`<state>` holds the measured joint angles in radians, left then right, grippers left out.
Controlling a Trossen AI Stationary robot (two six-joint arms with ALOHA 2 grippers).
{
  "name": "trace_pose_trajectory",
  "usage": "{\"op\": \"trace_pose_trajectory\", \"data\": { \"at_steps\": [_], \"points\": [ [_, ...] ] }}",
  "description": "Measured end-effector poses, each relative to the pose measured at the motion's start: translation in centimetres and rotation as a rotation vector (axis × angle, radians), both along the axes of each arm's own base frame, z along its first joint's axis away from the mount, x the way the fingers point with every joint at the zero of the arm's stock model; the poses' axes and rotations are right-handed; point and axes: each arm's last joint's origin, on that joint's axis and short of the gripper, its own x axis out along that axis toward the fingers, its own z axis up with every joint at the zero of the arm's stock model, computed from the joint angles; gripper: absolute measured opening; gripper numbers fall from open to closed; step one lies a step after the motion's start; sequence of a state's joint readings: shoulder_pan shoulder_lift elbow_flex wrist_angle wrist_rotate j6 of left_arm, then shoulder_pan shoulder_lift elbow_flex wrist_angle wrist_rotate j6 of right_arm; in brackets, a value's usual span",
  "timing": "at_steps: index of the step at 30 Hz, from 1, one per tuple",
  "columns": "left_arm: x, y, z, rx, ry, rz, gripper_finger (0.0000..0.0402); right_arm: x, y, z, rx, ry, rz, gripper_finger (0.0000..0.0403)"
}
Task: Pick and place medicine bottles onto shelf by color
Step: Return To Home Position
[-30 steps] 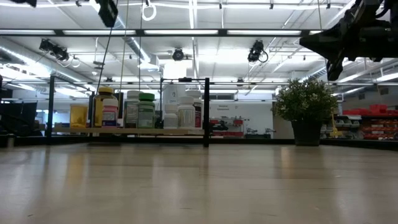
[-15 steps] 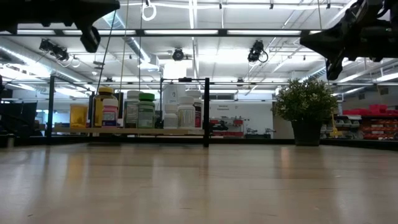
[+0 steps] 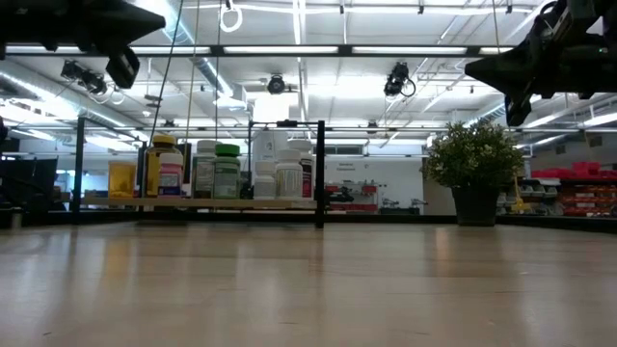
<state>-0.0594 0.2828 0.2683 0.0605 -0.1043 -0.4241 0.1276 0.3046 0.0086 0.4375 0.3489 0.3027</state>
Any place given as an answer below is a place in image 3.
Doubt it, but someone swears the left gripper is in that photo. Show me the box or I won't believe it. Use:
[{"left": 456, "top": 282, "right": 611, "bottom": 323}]
[{"left": 0, "top": 0, "right": 168, "bottom": 91}]

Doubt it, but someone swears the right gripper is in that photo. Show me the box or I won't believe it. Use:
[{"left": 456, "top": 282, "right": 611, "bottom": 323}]
[{"left": 465, "top": 0, "right": 617, "bottom": 127}]

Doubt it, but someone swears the amber bottle yellow cap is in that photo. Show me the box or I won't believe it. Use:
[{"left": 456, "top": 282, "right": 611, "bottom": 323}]
[{"left": 146, "top": 133, "right": 184, "bottom": 198}]

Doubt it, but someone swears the pink bottle white cap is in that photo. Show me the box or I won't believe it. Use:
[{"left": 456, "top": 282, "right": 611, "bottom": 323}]
[{"left": 157, "top": 152, "right": 185, "bottom": 199}]

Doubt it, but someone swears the clear gummy bottle white cap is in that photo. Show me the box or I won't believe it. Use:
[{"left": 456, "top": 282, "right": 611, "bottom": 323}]
[{"left": 192, "top": 139, "right": 221, "bottom": 200}]

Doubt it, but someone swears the green medicine bottle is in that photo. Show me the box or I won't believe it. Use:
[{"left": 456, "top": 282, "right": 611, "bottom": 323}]
[{"left": 213, "top": 143, "right": 242, "bottom": 200}]

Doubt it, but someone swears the small white bottle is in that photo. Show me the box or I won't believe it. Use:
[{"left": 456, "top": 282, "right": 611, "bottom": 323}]
[{"left": 253, "top": 160, "right": 278, "bottom": 200}]

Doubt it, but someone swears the white bottle blue striped label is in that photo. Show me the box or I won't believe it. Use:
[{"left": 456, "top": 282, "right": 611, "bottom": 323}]
[{"left": 275, "top": 148, "right": 305, "bottom": 200}]

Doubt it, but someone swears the red storage bins shelf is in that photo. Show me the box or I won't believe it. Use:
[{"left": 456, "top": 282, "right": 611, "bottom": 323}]
[{"left": 499, "top": 160, "right": 617, "bottom": 219}]

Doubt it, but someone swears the potted green plant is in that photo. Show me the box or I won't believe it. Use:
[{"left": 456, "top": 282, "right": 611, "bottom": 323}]
[{"left": 421, "top": 120, "right": 525, "bottom": 227}]

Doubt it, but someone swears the yellow broom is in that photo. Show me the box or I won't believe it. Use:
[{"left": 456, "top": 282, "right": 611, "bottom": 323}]
[{"left": 513, "top": 173, "right": 527, "bottom": 215}]

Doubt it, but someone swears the black monitor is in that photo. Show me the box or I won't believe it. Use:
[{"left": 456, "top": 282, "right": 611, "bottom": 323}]
[{"left": 180, "top": 143, "right": 194, "bottom": 187}]

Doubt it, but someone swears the yellow translucent container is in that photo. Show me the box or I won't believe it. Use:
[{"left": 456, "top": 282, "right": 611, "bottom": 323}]
[{"left": 107, "top": 160, "right": 138, "bottom": 200}]

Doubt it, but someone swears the white cabinet machine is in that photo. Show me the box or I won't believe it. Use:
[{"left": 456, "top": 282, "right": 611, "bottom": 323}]
[{"left": 250, "top": 129, "right": 290, "bottom": 165}]

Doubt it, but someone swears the black hanging cable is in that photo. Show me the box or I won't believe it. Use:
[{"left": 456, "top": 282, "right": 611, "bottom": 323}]
[{"left": 148, "top": 0, "right": 185, "bottom": 145}]

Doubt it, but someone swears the black ceiling camera rig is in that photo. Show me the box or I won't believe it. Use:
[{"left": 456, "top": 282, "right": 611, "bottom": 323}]
[{"left": 60, "top": 59, "right": 109, "bottom": 96}]

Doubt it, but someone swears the white hanging ring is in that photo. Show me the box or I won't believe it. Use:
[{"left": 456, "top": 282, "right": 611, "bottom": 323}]
[{"left": 217, "top": 0, "right": 244, "bottom": 34}]

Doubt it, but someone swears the black rig camera with cable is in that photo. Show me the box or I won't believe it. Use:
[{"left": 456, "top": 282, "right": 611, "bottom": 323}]
[{"left": 383, "top": 61, "right": 417, "bottom": 98}]

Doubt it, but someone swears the round black ceiling camera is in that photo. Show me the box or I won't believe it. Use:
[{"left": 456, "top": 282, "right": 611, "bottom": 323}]
[{"left": 266, "top": 74, "right": 287, "bottom": 95}]

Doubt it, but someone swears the black frame wooden shelf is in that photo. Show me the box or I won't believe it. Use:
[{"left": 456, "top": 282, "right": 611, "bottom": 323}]
[{"left": 71, "top": 115, "right": 326, "bottom": 229}]

